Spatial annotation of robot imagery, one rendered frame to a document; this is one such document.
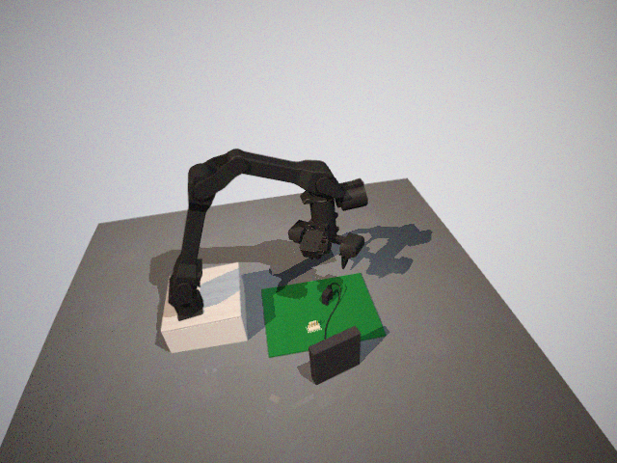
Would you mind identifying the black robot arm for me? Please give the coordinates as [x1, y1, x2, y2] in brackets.
[168, 149, 368, 321]

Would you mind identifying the green circuit board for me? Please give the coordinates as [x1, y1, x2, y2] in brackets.
[261, 273, 387, 358]

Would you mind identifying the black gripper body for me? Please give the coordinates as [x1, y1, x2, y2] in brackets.
[288, 212, 364, 258]

